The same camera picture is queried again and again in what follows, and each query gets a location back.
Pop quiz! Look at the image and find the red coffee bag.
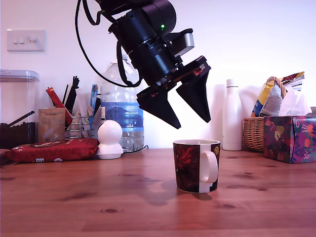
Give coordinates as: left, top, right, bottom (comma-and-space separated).
5, 137, 100, 163

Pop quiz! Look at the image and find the large clear water bottle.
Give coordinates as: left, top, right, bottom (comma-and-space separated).
100, 54, 145, 153

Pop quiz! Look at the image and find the white insulated bottle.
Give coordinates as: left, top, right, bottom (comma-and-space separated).
222, 79, 243, 151

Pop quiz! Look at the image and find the yellow blue snack bag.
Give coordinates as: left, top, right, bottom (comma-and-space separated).
250, 81, 275, 118

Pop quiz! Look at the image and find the dark red printed mug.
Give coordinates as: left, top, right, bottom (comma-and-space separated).
172, 139, 221, 194

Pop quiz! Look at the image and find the wicker basket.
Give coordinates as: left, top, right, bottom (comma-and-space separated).
243, 76, 289, 153

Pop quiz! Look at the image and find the blue packet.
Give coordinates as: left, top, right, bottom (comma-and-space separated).
90, 84, 100, 112

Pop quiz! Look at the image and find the silver grey snack bag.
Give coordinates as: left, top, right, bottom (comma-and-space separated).
259, 85, 284, 118

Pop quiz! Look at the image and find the white paper sachet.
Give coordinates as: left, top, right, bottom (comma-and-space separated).
75, 88, 89, 117

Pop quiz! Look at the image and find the black utensil bundle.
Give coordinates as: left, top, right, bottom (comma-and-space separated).
66, 76, 80, 112

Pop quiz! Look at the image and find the thin black stick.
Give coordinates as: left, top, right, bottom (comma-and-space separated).
62, 84, 70, 105

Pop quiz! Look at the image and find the white tissue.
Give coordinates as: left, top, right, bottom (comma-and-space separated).
278, 85, 313, 117

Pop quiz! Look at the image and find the striped snack bag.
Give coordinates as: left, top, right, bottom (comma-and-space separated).
281, 71, 306, 92

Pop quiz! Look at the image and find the floral tissue box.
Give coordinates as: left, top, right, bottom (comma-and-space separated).
263, 115, 316, 164

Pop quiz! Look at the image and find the brown paper pouch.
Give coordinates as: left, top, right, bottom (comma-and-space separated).
38, 108, 66, 143

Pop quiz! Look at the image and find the clear storage jar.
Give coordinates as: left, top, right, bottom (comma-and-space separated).
0, 70, 40, 150

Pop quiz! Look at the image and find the thick black sleeved cable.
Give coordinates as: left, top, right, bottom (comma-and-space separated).
116, 40, 139, 87

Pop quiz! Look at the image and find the black power cable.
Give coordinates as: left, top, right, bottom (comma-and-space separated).
122, 145, 150, 154

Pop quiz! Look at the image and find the small white round camera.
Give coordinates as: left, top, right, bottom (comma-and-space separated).
96, 119, 124, 160

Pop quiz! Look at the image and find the short black cable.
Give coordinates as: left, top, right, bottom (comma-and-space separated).
82, 0, 104, 26

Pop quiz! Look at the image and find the wire rack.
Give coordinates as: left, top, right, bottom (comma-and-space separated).
65, 115, 99, 139

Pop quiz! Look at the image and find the white light switch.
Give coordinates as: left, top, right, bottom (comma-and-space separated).
6, 29, 47, 52

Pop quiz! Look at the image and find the black scoop handle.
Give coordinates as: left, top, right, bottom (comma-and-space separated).
7, 110, 36, 128

